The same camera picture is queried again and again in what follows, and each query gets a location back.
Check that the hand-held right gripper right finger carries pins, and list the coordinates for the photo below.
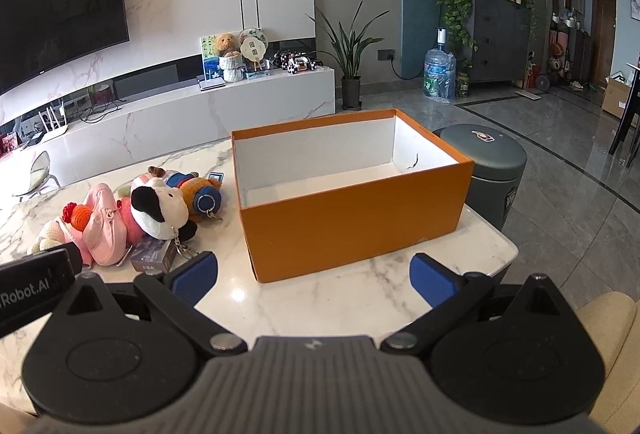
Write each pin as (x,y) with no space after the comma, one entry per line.
(432,276)

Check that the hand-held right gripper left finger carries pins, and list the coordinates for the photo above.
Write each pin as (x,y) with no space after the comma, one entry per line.
(192,276)

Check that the small pink backpack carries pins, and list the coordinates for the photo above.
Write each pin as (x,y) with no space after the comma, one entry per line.
(102,224)

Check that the orange cardboard box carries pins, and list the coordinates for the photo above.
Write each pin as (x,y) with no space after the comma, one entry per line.
(350,224)

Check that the small dark packet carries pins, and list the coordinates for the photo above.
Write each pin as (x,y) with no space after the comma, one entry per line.
(152,259)

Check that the cream pink knitted toy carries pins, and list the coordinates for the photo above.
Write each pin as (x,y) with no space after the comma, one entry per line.
(47,234)

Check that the orange blue plush doll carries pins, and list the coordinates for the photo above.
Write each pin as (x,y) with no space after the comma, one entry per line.
(200,199)

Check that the red orange knitted toy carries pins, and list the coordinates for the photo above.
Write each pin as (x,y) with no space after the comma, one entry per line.
(75,214)

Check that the grey round trash can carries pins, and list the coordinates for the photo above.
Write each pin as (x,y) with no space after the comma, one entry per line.
(495,179)

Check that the white shell chair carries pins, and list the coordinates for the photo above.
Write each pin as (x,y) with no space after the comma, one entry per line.
(39,171)

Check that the red gift box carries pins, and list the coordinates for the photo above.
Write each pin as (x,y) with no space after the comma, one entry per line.
(9,144)

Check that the white marble tv cabinet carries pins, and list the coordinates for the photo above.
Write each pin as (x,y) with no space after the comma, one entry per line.
(175,119)

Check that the white wifi router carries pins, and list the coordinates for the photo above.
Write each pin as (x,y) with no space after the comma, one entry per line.
(54,126)

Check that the beige chair cushion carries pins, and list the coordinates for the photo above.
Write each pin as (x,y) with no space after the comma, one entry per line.
(612,344)

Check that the blue water jug with pump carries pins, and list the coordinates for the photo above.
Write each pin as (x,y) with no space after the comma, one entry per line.
(439,74)

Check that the flower painting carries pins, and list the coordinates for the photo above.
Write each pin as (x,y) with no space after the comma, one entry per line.
(209,59)

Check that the teddy bear in white pot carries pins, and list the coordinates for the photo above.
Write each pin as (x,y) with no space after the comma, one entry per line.
(230,61)

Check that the potted long-leaf plant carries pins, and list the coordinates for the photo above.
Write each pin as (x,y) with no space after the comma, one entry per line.
(350,59)

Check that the black white toy cars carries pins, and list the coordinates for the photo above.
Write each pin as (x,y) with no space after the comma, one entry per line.
(295,61)

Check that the round paper fan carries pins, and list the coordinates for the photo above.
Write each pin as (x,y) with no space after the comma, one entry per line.
(253,45)

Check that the dark drawer cabinet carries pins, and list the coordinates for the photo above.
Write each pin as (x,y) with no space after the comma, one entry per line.
(500,39)

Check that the brown cardboard carton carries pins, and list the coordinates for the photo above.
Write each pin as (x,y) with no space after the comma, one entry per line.
(617,96)

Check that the cluttered dark shelf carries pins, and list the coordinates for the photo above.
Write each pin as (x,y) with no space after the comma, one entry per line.
(570,49)

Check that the black curved television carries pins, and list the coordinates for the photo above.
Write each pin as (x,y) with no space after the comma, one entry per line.
(60,14)

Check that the brown wooden door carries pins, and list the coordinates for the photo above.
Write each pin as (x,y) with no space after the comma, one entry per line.
(604,39)

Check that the wall socket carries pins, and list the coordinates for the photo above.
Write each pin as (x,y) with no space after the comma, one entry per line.
(386,54)

